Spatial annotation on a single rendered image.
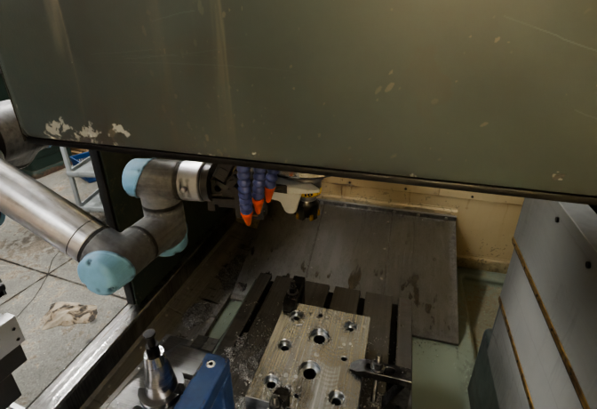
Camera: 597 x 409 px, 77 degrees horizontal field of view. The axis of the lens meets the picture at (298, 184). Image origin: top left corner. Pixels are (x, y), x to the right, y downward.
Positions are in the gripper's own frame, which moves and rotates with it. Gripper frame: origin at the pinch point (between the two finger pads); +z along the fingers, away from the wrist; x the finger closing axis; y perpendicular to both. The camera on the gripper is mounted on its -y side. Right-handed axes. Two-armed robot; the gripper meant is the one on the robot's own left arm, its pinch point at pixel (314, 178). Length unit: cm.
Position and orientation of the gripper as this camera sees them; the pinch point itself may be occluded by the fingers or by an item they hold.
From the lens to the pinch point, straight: 65.4
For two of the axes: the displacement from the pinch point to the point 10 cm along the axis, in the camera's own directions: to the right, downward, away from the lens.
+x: -1.6, 4.3, -8.9
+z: 9.9, 0.7, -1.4
